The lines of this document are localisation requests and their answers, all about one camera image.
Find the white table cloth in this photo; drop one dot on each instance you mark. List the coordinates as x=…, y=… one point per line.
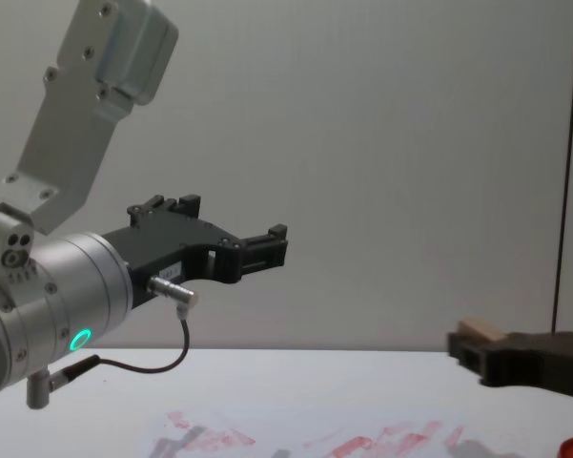
x=286, y=381

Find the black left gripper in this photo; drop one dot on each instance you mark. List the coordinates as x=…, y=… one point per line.
x=171, y=243

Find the small pale wooden block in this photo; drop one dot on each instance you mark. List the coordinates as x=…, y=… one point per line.
x=479, y=329

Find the white paper with red marks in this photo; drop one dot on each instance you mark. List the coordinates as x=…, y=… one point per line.
x=291, y=436

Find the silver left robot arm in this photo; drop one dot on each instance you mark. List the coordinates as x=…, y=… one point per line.
x=67, y=281

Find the thin dark vertical pole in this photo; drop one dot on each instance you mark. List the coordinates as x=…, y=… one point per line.
x=568, y=167

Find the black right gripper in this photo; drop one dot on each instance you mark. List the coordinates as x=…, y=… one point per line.
x=538, y=365

